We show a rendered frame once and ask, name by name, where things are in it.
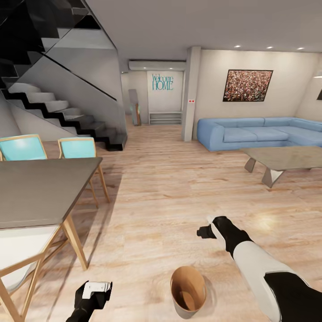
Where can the trash can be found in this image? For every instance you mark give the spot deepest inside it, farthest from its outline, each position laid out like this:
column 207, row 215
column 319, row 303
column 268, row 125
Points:
column 188, row 291

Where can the straight chair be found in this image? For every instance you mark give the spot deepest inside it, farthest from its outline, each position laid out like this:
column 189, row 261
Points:
column 25, row 147
column 78, row 147
column 20, row 247

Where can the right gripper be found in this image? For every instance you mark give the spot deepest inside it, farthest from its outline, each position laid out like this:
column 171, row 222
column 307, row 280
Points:
column 204, row 232

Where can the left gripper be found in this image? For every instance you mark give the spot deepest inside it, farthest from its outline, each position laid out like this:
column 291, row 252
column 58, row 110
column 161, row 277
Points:
column 97, row 300

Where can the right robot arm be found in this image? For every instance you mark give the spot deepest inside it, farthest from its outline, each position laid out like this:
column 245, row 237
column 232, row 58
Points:
column 282, row 294

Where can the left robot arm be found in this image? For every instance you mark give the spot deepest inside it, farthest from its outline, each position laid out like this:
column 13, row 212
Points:
column 91, row 295

